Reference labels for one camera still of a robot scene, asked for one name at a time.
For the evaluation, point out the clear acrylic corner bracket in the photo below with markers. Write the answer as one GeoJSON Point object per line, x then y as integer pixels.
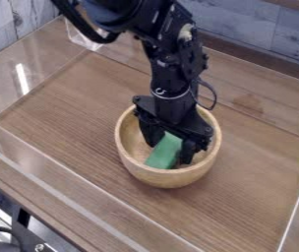
{"type": "Point", "coordinates": [78, 39]}

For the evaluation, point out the clear acrylic enclosure wall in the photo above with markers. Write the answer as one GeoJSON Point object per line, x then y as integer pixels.
{"type": "Point", "coordinates": [72, 152]}

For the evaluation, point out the green rectangular stick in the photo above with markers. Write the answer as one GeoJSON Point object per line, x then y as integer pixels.
{"type": "Point", "coordinates": [164, 155]}

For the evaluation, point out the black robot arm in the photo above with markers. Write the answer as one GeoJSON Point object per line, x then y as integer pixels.
{"type": "Point", "coordinates": [163, 25]}

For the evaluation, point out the black table frame leg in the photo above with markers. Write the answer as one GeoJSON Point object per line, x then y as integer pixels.
{"type": "Point", "coordinates": [30, 242]}

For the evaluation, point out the round wooden bowl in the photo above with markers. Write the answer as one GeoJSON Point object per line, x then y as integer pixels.
{"type": "Point", "coordinates": [168, 170]}

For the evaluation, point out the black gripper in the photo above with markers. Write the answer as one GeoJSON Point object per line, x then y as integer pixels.
{"type": "Point", "coordinates": [171, 113]}

